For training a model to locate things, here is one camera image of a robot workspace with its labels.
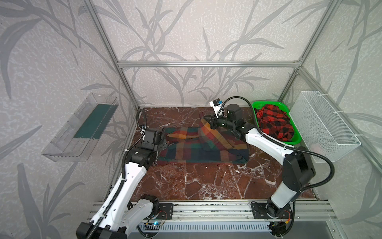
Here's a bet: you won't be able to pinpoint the clear plastic wall bin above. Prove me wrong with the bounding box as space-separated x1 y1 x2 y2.
42 93 119 162

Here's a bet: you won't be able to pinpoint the red black plaid shirt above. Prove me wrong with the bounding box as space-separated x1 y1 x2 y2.
255 104 295 142

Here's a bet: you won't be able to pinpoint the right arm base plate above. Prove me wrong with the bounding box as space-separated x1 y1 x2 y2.
250 201 292 220

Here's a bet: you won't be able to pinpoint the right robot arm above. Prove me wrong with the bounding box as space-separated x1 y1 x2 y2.
203 103 315 219

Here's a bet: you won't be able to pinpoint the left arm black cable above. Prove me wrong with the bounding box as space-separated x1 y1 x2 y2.
85 109 148 239

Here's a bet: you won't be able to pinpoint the multicolour plaid shirt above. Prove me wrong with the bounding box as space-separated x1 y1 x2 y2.
158 119 250 164

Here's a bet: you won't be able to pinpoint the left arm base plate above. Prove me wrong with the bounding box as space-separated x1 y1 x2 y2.
145 203 174 220

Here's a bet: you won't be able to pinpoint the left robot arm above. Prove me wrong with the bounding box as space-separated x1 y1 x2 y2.
76 128 168 239

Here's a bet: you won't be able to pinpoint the pink object in basket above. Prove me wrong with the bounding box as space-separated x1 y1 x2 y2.
309 143 326 155

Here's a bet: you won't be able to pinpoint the aluminium frame bars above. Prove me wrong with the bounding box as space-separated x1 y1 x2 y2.
83 0 382 174

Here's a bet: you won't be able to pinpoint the aluminium front rail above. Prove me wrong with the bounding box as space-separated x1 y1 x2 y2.
161 199 337 222

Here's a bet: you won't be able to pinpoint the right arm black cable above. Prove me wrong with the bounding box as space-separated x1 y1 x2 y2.
217 96 335 237

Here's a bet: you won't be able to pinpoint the white wire mesh basket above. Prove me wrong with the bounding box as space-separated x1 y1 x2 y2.
290 91 361 162

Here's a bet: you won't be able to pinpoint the green plastic basket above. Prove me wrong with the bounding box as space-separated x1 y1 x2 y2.
251 101 302 147

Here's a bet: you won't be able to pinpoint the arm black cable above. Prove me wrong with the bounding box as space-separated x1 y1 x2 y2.
217 96 335 237
85 109 148 239

